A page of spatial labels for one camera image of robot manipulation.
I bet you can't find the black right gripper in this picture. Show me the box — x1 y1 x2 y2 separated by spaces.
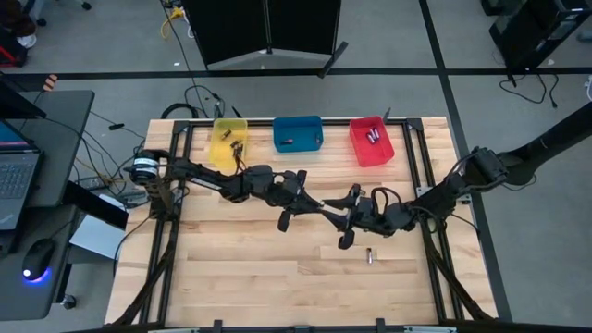
323 183 386 251

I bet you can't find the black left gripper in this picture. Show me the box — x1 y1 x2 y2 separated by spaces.
253 165 324 233

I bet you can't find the red plastic bin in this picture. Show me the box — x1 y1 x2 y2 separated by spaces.
349 115 396 168

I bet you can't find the blue plastic bin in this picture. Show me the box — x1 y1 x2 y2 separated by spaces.
272 115 325 154

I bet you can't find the yellow plastic bin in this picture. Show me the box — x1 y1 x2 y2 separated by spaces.
208 117 250 171

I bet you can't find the black folding partition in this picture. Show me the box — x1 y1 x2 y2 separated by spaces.
181 0 351 79

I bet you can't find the grey flat box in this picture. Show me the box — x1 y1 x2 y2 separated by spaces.
68 215 129 260

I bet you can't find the grey power strip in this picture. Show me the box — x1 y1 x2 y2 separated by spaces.
77 175 111 191

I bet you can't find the thick black stand pole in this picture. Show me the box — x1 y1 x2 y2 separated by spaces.
501 101 592 186

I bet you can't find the dark grey desk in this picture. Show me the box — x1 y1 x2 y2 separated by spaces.
0 90 96 323

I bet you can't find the black computer mouse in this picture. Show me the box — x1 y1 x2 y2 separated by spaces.
21 238 57 282

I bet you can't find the black equipment rack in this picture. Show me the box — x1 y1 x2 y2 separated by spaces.
480 0 592 70

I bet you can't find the black laptop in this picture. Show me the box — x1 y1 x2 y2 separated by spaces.
0 117 45 232

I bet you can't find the black office chair base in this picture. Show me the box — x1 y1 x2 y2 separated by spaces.
22 0 93 28

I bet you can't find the black and red object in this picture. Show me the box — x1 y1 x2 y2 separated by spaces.
0 27 28 68

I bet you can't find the person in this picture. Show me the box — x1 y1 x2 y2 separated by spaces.
0 0 38 50

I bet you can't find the black aluminium table frame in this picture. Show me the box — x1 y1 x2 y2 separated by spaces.
110 117 499 333

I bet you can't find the coiled thin black cable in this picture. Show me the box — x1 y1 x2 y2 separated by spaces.
183 84 227 119

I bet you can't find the thick black hose loop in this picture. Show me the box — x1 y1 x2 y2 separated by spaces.
160 102 200 120

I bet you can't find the long black floor cable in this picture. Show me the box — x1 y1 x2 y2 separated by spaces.
159 0 208 117

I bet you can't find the black cable with plug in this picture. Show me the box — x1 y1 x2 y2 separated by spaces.
499 72 561 110

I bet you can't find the yellow cable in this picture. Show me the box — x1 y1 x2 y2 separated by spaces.
159 5 187 41

